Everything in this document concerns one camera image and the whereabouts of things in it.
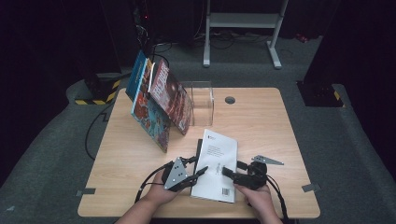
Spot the black computer cabinet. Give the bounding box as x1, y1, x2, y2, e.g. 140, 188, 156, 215
99, 0, 157, 70

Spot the clear acrylic book rack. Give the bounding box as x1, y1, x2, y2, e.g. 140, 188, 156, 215
181, 81, 216, 127

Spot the hand-held gripper cable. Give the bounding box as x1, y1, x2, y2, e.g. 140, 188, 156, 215
134, 160, 174, 203
265, 174, 289, 224

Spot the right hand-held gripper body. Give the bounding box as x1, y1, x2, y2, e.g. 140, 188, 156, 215
233, 154, 285, 191

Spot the person's left hand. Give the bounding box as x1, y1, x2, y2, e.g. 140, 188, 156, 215
145, 170, 185, 207

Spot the black yellow striped base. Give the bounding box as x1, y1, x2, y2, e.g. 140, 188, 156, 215
297, 81, 345, 108
74, 73, 121, 105

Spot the bundle of floor cables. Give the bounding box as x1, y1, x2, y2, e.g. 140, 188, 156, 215
211, 31, 272, 50

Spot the white-framed desk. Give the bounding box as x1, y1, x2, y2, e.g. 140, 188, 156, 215
203, 0, 289, 70

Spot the purple book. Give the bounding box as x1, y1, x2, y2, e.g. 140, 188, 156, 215
148, 59, 194, 136

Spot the person's right hand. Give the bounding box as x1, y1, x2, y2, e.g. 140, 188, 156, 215
233, 183, 276, 219

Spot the right hand-held gripper cable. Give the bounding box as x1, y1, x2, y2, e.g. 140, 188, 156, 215
265, 174, 289, 224

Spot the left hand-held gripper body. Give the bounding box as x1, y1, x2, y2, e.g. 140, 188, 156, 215
161, 156, 201, 192

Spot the white book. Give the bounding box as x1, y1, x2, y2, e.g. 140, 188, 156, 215
190, 129, 239, 203

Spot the left hand-held gripper cable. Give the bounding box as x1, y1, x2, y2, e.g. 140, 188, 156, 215
134, 160, 174, 203

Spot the dark blue picture book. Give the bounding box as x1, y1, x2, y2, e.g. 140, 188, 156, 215
125, 49, 148, 102

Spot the black floor cable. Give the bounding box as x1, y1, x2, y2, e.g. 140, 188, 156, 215
84, 102, 115, 161

